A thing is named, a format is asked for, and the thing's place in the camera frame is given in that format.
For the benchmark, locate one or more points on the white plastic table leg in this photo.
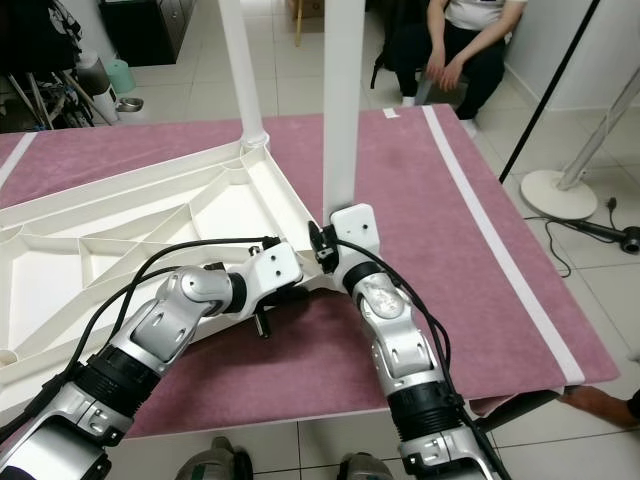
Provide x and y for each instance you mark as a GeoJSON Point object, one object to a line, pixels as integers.
{"type": "Point", "coordinates": [240, 70]}
{"type": "Point", "coordinates": [342, 100]}

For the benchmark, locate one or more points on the white plastic table top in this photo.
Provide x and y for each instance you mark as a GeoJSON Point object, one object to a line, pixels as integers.
{"type": "Point", "coordinates": [60, 270]}

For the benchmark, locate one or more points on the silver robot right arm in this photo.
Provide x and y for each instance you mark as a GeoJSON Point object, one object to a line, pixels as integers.
{"type": "Point", "coordinates": [390, 330]}

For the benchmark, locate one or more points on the robot left leg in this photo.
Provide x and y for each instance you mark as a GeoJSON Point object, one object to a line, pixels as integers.
{"type": "Point", "coordinates": [215, 465]}

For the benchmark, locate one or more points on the robot leg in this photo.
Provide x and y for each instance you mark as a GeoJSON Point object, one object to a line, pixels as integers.
{"type": "Point", "coordinates": [215, 465]}
{"type": "Point", "coordinates": [365, 470]}

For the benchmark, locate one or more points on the robot right leg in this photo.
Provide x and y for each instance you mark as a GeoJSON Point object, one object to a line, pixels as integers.
{"type": "Point", "coordinates": [365, 470]}

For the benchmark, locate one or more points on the steel pet bowl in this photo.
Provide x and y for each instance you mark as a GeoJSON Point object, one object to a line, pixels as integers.
{"type": "Point", "coordinates": [130, 104]}

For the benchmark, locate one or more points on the wooden stool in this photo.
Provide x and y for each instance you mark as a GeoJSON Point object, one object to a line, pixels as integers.
{"type": "Point", "coordinates": [305, 8]}

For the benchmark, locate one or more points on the white floor fan stand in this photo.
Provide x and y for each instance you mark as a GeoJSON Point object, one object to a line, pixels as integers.
{"type": "Point", "coordinates": [560, 195]}

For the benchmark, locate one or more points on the seated person in black trousers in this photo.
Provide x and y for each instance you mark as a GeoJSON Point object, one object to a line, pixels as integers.
{"type": "Point", "coordinates": [460, 45]}

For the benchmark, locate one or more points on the teal plastic cup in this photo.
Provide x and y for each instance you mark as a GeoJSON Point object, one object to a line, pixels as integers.
{"type": "Point", "coordinates": [120, 77]}

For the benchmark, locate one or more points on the grey and white canister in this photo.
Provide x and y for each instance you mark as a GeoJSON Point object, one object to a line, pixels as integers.
{"type": "Point", "coordinates": [95, 85]}

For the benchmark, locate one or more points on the black cabinet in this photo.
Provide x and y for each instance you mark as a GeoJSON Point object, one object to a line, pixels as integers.
{"type": "Point", "coordinates": [145, 30]}

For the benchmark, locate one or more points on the thin black pole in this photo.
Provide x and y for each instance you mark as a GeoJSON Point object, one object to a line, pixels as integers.
{"type": "Point", "coordinates": [550, 90]}

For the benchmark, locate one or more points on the bare human foot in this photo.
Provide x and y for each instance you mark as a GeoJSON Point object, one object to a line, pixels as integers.
{"type": "Point", "coordinates": [605, 400]}

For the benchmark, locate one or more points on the black patterned hanging cloth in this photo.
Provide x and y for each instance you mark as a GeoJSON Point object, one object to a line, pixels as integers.
{"type": "Point", "coordinates": [30, 30]}

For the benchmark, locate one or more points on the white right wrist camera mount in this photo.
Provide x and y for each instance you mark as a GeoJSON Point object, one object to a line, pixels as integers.
{"type": "Point", "coordinates": [357, 230]}

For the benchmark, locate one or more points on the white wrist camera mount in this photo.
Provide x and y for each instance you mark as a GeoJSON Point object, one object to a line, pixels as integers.
{"type": "Point", "coordinates": [357, 230]}
{"type": "Point", "coordinates": [275, 265]}

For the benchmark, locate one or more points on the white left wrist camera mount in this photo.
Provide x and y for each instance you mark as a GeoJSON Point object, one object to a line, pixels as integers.
{"type": "Point", "coordinates": [275, 265]}

